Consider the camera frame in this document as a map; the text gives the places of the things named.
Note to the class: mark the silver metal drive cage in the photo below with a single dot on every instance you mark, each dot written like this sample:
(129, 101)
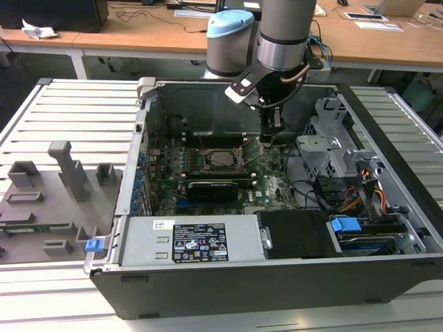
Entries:
(318, 145)

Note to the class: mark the CPU socket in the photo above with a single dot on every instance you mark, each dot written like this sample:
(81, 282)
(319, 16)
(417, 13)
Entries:
(206, 166)

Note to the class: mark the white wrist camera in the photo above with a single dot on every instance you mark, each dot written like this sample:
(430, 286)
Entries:
(242, 91)

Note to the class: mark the hard disk in blue carrier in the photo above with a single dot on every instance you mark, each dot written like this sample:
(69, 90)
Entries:
(346, 226)

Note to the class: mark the blue case latch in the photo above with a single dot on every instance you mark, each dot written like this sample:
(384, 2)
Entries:
(94, 245)

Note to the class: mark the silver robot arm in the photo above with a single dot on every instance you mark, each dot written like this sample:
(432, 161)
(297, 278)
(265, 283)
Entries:
(284, 34)

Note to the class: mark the black computer box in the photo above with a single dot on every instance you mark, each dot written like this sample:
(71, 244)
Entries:
(52, 15)

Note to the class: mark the teal bin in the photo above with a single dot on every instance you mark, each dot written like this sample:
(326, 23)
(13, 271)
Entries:
(418, 93)

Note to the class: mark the green motherboard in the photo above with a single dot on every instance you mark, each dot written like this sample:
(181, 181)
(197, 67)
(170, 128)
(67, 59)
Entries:
(273, 193)

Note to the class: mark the green RAM stick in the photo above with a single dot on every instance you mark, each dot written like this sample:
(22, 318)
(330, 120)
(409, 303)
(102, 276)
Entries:
(52, 226)

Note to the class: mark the grey parts rack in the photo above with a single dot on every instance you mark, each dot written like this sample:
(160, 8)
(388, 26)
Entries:
(52, 207)

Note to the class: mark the white paper sheet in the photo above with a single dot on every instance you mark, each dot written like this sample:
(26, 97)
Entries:
(192, 13)
(377, 26)

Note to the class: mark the crumpled white paper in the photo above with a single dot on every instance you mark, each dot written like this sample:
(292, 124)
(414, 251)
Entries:
(38, 30)

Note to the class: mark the pale crumpled wrapper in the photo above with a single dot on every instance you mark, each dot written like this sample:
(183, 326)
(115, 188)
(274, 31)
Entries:
(320, 10)

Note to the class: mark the black RAM slot bank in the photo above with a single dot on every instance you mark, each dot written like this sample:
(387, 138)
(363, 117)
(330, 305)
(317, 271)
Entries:
(214, 138)
(247, 179)

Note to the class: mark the silver CPU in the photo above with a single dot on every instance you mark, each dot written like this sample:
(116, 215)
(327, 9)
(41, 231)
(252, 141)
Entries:
(221, 159)

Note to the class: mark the metal locking lever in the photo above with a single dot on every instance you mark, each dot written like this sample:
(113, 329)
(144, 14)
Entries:
(203, 146)

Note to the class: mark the black plastic shroud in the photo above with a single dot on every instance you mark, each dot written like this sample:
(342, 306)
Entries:
(294, 235)

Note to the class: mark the black open PC case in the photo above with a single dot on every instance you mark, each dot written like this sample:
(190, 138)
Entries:
(242, 290)

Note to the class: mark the silver tablet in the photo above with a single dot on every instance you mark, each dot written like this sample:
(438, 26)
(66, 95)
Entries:
(365, 16)

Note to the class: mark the silver laptop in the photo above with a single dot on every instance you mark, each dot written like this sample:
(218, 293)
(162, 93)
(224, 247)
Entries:
(398, 7)

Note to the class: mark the silver power supply unit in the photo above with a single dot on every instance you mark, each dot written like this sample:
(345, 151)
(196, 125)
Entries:
(145, 242)

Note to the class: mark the black label sticker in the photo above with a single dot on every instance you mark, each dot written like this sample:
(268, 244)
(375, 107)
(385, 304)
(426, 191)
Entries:
(199, 242)

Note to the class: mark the small white sticker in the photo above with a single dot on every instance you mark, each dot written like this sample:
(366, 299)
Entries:
(159, 224)

